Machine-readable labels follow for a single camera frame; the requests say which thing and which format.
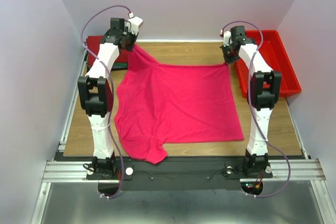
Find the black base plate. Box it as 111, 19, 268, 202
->
83, 156, 272, 194

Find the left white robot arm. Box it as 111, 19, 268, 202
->
77, 15, 143, 179

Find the red plastic bin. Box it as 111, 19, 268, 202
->
234, 30, 302, 98

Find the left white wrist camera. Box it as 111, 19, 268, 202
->
126, 16, 143, 35

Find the folded green shirt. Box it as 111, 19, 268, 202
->
115, 62, 128, 67

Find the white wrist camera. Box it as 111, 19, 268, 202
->
126, 16, 143, 35
220, 29, 232, 47

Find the pink t shirt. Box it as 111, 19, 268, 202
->
114, 46, 244, 164

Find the folded dark red shirt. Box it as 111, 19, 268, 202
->
86, 35, 128, 66

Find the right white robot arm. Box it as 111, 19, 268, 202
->
220, 26, 282, 177

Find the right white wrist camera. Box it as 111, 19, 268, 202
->
220, 29, 232, 47

